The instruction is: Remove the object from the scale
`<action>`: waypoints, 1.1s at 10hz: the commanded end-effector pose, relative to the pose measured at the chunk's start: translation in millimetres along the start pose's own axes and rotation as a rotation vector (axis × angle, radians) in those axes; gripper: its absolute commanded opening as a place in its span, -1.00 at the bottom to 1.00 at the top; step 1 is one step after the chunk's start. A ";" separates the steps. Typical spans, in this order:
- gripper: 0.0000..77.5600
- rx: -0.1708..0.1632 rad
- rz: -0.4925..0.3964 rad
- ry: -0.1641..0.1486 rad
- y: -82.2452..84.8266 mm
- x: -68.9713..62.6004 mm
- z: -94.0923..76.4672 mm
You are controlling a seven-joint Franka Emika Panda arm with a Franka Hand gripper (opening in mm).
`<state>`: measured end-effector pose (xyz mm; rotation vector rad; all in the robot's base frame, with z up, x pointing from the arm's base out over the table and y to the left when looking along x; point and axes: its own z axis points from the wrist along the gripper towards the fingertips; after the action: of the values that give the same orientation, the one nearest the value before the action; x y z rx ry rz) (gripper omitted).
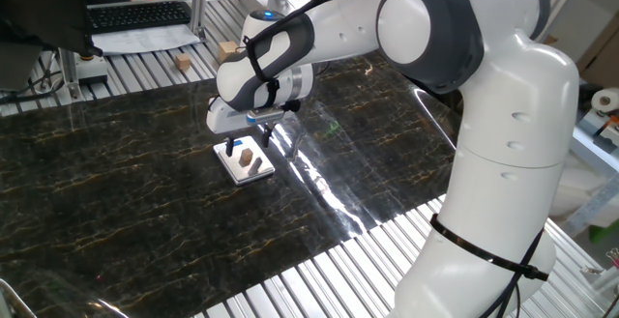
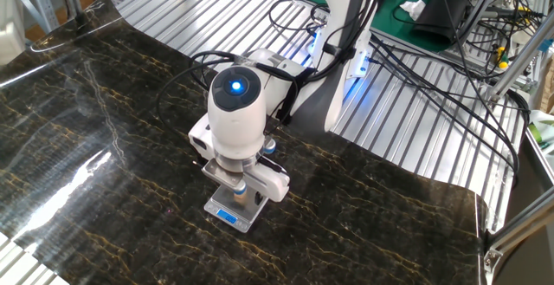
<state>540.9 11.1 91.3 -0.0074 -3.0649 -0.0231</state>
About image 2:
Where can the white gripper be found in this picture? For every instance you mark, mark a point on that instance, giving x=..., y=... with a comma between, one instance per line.
x=270, y=183

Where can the small wooden cube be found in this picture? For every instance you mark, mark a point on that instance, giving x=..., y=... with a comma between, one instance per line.
x=240, y=198

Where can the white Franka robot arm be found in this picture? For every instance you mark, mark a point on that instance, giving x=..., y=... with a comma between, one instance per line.
x=236, y=125

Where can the silver digital scale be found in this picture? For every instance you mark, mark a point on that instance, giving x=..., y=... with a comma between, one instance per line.
x=242, y=215

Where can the black marble pattern mat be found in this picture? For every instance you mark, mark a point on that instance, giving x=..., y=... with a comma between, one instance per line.
x=130, y=168

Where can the green mat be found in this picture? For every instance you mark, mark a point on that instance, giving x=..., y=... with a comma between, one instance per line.
x=400, y=27

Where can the white crumpled tissue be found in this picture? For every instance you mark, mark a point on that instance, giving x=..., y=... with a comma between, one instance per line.
x=413, y=8

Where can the black pouch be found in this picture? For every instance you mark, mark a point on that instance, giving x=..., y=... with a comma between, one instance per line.
x=441, y=21

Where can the yellow green screwdriver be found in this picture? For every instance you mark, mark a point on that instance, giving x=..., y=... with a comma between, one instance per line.
x=502, y=62

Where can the green tape roll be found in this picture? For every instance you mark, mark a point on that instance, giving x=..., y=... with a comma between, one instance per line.
x=536, y=133

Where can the slanted aluminium profile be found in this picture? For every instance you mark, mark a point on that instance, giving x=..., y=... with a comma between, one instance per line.
x=519, y=60

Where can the white foam box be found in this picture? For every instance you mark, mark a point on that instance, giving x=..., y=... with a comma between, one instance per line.
x=10, y=38

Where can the aluminium corner frame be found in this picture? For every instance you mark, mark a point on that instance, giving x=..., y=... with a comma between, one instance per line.
x=519, y=228

